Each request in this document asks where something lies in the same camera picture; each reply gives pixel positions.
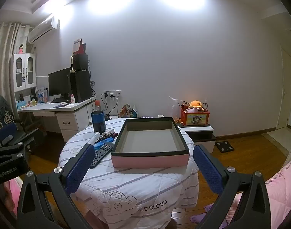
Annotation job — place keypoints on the blue and white bag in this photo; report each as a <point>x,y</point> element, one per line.
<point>134,112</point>

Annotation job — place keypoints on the cream curtain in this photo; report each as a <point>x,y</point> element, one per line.
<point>2,52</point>

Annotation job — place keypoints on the clear tube with blue cap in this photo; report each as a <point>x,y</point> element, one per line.
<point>95,138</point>

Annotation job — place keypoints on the colourful snack bag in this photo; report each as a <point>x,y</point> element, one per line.
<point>125,111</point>

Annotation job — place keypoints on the small pink doll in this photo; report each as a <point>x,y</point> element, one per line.
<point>21,49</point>

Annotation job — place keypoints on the chair with leopard cushion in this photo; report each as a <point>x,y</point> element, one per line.
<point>2,118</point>

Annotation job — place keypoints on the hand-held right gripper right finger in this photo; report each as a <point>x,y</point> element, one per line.
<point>208,171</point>

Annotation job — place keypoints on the white air conditioner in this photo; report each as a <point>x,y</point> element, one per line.
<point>42,29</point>

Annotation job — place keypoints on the clear plastic bag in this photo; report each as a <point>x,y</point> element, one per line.
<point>175,107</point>

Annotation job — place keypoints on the black bathroom scale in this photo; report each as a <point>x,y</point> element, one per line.
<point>224,146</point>

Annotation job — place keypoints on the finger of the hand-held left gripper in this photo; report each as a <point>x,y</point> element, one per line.
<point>7,131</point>
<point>28,137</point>

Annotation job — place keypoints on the white desk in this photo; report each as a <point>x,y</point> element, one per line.
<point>71,121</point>

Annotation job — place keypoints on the small pink bottle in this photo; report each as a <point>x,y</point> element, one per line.
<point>73,99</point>

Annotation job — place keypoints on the black computer monitor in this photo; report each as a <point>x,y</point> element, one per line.
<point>59,83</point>

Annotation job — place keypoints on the white glass-door cabinet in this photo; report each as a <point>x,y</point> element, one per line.
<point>25,72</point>

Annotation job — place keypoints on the white door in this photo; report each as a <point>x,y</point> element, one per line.
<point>284,90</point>

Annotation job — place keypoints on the blue and white carton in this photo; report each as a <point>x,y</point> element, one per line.
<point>41,95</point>

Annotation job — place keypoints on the white striped quilt table cover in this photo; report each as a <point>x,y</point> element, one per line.
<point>135,186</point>

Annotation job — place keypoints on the black computer tower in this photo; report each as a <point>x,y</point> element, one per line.
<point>81,85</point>

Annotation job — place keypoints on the orange plush toy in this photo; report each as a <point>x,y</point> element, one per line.
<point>195,103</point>

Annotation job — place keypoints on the white wall outlet strip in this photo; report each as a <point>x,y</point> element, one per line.
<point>112,93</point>

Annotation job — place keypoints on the blue and black tumbler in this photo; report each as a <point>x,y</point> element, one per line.
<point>98,122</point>

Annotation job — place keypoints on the black remote control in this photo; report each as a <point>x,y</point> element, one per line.
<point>101,153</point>

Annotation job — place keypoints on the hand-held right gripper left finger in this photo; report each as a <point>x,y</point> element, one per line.
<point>79,171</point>

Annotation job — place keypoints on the black speaker box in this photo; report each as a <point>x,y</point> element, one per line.
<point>79,62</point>

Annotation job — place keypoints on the clear bottle with red cap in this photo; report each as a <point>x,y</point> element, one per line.
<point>97,105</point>

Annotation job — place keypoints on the pink floral quilt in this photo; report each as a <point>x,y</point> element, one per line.
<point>281,190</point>

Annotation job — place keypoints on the blue highlighter pen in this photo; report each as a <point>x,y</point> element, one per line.
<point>104,142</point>

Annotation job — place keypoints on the white and black low cabinet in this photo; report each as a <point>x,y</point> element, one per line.
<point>200,130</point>

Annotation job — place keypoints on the red paper bag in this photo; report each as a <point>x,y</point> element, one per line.
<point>81,48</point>

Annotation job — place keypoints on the pink box with black rim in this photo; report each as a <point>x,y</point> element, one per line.
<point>150,160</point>

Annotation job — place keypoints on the red cartoon toy box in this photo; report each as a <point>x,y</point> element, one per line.
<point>195,119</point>

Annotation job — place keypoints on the orange peel pile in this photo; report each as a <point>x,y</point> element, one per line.
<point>177,119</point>

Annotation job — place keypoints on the purple cloth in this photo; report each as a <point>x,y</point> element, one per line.
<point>202,217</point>

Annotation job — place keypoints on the pink cloth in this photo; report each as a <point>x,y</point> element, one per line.
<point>9,195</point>

